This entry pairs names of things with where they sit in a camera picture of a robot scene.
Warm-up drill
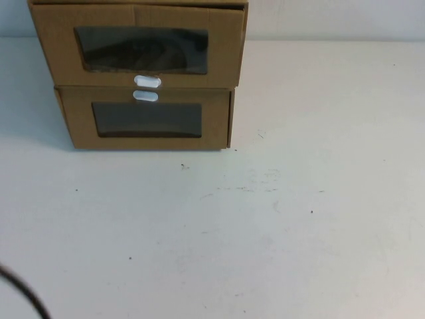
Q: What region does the brown cardboard windowed drawer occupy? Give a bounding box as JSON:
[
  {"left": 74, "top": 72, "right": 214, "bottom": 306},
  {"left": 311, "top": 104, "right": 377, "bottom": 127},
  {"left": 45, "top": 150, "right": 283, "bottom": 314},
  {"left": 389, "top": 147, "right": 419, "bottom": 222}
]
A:
[
  {"left": 60, "top": 86, "right": 232, "bottom": 150},
  {"left": 31, "top": 3, "right": 246, "bottom": 88}
]

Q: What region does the black cable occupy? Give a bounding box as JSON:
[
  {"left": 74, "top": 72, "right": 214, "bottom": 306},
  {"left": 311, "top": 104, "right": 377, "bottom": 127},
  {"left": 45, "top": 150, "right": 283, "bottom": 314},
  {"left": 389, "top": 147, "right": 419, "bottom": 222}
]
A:
[{"left": 0, "top": 263, "right": 53, "bottom": 319}]

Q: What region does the white plastic pull tab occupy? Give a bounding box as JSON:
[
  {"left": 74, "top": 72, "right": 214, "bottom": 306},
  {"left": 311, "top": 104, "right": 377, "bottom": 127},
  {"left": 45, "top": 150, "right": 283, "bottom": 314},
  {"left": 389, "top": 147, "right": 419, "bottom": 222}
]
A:
[
  {"left": 132, "top": 89, "right": 159, "bottom": 102},
  {"left": 133, "top": 74, "right": 161, "bottom": 89}
]

